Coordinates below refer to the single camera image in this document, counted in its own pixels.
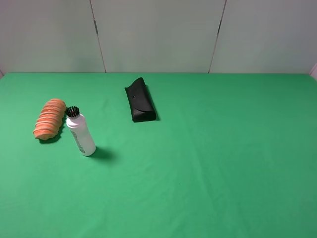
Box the orange spiral bread loaf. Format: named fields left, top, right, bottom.
left=33, top=99, right=66, bottom=140

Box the black glasses case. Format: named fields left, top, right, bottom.
left=124, top=77, right=157, bottom=122

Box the white bottle with brush cap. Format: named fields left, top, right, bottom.
left=65, top=106, right=96, bottom=156

